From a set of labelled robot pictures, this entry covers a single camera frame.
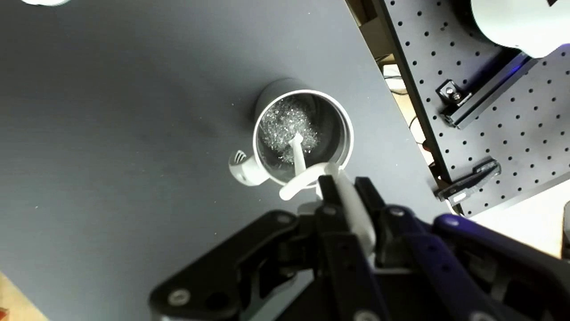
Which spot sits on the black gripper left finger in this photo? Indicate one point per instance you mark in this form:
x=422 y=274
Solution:
x=345 y=242

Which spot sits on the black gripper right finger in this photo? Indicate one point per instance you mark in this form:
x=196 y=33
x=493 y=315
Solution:
x=418 y=276

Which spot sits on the white bottle brush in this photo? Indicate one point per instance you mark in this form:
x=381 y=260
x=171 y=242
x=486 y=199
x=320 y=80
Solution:
x=295 y=153

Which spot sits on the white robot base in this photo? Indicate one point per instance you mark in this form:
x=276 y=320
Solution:
x=534 y=28

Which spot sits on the yellow-green ceramic mug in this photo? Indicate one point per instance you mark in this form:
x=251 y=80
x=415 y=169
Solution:
x=256 y=167

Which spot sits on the perforated grey mounting board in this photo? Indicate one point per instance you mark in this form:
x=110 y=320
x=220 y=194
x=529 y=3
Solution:
x=495 y=121

